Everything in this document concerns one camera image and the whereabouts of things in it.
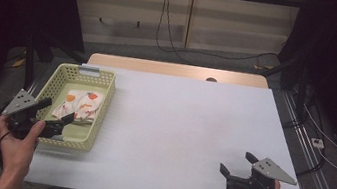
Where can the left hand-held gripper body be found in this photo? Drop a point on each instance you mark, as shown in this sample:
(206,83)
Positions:
(22,101)

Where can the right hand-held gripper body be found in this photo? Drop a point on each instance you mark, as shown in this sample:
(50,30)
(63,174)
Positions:
(267,171)

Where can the white fruit-print cloth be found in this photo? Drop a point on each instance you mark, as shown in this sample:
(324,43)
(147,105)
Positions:
(82,105)

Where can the pale green perforated plastic basket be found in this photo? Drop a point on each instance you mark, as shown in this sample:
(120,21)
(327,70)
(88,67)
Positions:
(100,111)

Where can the person's left hand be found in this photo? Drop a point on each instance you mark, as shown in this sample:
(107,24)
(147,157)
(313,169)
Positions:
(16,152)

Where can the black metal stand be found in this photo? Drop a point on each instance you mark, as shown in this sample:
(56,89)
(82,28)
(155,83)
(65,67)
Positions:
(301,94)
(29,63)

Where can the white table mat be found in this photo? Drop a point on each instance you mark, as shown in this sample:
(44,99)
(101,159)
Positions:
(176,142)

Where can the white power strip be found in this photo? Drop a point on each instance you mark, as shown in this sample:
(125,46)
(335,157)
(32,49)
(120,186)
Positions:
(317,143)

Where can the light wooden table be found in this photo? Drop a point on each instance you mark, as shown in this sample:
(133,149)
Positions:
(160,67)

